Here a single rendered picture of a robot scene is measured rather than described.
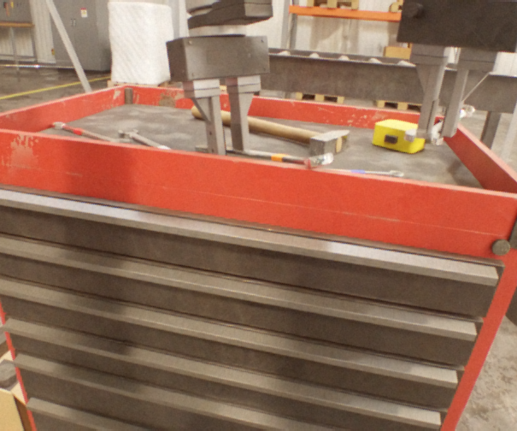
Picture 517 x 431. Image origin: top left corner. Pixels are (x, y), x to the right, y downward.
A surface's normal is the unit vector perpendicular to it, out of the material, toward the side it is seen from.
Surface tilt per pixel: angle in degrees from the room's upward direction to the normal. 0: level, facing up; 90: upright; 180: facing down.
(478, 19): 90
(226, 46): 80
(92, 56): 90
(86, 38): 90
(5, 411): 90
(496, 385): 0
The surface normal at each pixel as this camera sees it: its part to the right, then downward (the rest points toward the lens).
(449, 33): -0.59, 0.32
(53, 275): -0.22, 0.40
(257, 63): 0.62, 0.21
